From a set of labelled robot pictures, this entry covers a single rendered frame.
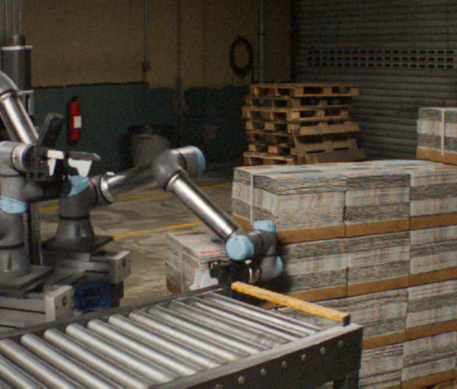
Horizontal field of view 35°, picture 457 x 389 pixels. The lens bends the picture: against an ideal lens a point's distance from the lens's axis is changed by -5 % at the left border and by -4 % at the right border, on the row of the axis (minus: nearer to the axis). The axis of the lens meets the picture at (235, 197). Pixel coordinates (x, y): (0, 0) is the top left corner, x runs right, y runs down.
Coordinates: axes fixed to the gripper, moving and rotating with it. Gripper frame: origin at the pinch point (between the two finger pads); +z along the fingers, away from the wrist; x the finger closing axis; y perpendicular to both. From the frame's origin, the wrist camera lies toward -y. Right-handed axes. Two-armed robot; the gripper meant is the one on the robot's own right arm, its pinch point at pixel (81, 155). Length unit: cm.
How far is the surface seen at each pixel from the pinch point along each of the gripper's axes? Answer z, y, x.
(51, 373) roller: 17, 46, 18
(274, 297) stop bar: 22, 35, -54
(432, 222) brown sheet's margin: 19, 16, -160
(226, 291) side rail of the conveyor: 1, 37, -57
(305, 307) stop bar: 33, 35, -52
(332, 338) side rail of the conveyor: 49, 38, -40
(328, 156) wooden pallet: -350, -7, -658
